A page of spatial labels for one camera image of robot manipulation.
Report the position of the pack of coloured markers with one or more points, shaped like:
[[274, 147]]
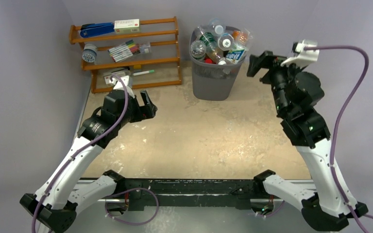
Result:
[[124, 51]]

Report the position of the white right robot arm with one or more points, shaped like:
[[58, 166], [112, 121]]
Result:
[[331, 205]]

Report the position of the grey mesh waste bin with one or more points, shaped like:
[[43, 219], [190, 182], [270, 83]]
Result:
[[211, 81]]

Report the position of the green label water bottle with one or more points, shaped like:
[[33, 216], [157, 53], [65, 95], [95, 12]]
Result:
[[198, 50]]

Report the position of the green white carton box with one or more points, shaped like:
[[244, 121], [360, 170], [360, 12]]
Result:
[[109, 80]]

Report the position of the red cap water bottle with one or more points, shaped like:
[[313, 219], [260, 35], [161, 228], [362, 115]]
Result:
[[208, 61]]

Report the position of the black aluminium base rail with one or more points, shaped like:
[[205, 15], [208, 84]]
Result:
[[140, 193]]

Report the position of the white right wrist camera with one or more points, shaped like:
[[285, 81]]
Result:
[[302, 53]]

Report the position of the blue stapler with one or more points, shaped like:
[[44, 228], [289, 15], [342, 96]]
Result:
[[96, 29]]

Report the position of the wooden shelf rack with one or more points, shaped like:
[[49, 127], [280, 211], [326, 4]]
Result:
[[147, 43]]

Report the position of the clear bottle blue label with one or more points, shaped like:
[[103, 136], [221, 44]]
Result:
[[217, 26]]

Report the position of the clear bottle white label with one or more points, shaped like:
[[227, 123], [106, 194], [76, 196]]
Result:
[[225, 41]]

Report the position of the white tape roll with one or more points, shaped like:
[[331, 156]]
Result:
[[89, 53]]

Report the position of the dark green label bottle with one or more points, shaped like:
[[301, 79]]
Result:
[[212, 50]]

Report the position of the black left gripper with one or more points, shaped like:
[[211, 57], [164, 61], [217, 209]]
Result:
[[146, 111]]

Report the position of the white red box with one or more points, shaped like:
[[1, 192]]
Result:
[[127, 26]]

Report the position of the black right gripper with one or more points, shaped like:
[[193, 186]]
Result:
[[268, 67]]

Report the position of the green cap white marker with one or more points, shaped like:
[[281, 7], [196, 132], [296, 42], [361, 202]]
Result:
[[143, 72]]

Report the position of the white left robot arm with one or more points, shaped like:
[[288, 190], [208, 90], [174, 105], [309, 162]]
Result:
[[55, 205]]

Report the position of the blue white label bottle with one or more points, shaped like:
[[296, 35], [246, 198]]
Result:
[[243, 40]]

